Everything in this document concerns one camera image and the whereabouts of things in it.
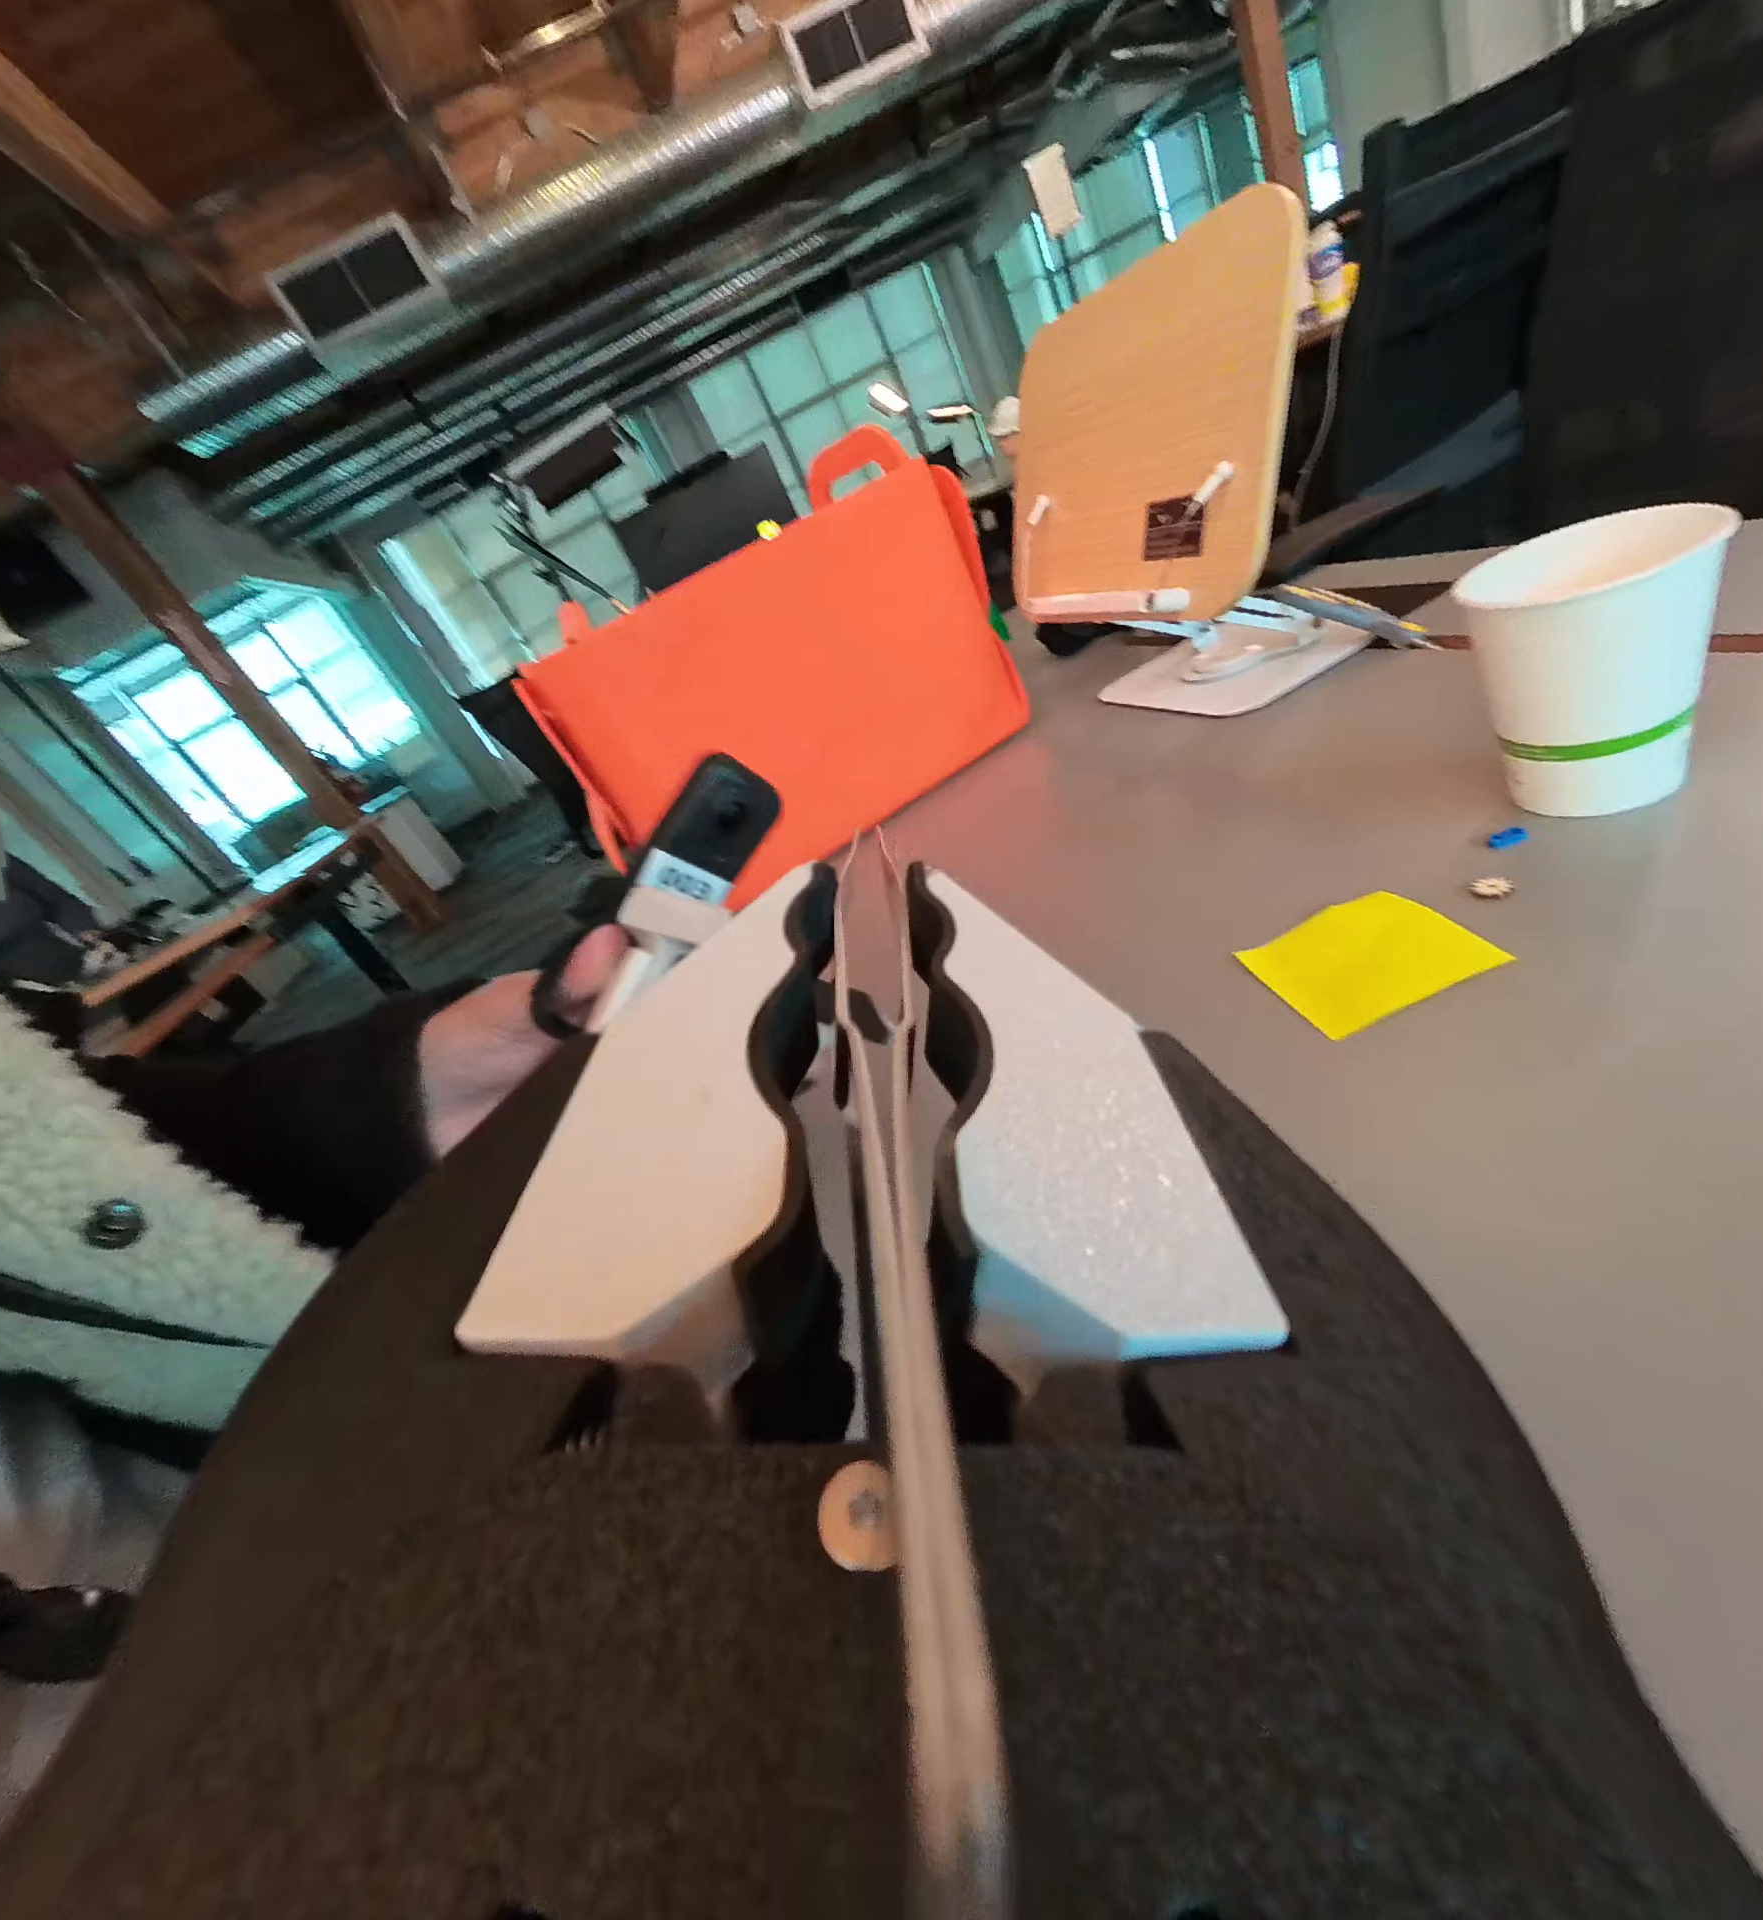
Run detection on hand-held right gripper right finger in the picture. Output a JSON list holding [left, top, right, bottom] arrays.
[[903, 867, 1291, 1443]]

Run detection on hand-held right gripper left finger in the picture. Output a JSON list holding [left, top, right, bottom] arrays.
[[456, 862, 840, 1443]]

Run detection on long metal tweezers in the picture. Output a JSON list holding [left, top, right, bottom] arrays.
[[833, 824, 1015, 1920]]

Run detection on white paper cup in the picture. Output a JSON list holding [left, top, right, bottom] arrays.
[[1453, 501, 1744, 821]]

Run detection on person's left forearm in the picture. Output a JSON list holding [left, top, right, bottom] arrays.
[[79, 989, 436, 1250]]

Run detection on wood-edged standing desk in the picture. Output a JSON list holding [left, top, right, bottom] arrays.
[[79, 821, 382, 1059]]

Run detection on person's left hand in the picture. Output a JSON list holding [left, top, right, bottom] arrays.
[[420, 921, 631, 1159]]

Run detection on orange felt storage bin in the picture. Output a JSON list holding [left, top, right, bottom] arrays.
[[513, 426, 1033, 875]]

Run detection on white cabinet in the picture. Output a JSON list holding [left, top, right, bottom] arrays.
[[371, 792, 466, 896]]

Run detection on black monitor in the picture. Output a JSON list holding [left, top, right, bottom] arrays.
[[621, 447, 801, 594]]

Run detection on yellow sticky note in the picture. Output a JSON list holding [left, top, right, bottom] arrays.
[[1236, 890, 1516, 1040]]

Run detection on wooden book stand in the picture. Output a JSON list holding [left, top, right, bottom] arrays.
[[1008, 183, 1381, 717]]

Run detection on black mesh office chair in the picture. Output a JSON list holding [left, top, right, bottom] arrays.
[[1268, 75, 1572, 585], [1511, 0, 1763, 521]]

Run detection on wooden post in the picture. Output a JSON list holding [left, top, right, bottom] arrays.
[[1228, 0, 1311, 204]]

